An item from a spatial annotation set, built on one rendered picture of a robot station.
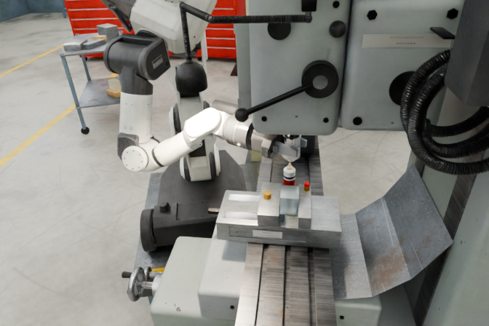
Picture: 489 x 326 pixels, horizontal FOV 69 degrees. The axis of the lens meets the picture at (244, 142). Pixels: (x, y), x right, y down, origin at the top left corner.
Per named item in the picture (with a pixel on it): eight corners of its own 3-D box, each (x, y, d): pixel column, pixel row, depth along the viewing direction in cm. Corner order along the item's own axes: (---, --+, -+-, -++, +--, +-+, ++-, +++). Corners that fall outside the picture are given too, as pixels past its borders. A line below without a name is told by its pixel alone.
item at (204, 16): (180, 10, 73) (180, 3, 72) (187, 9, 73) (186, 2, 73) (210, 25, 60) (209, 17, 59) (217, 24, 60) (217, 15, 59)
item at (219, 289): (199, 319, 104) (195, 293, 98) (221, 233, 134) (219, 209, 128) (376, 337, 98) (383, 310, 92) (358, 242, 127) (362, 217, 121)
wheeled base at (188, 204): (161, 175, 222) (153, 127, 205) (244, 166, 227) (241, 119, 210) (151, 252, 167) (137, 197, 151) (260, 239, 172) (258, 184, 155)
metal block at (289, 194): (279, 214, 102) (279, 197, 99) (281, 200, 107) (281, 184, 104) (297, 215, 101) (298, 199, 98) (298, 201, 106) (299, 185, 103)
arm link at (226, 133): (228, 142, 93) (195, 132, 98) (246, 150, 102) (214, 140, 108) (243, 102, 94) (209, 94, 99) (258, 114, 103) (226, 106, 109)
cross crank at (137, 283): (121, 308, 126) (114, 286, 120) (134, 280, 136) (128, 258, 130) (164, 312, 124) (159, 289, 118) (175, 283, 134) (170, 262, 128)
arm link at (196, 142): (221, 122, 94) (180, 145, 98) (236, 132, 102) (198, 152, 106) (214, 102, 96) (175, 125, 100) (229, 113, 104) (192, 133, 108)
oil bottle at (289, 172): (282, 192, 122) (283, 165, 117) (283, 185, 126) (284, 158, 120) (295, 193, 122) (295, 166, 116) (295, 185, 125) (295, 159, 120)
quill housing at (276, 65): (250, 139, 79) (244, -18, 63) (258, 101, 96) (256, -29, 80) (338, 141, 76) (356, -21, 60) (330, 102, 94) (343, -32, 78)
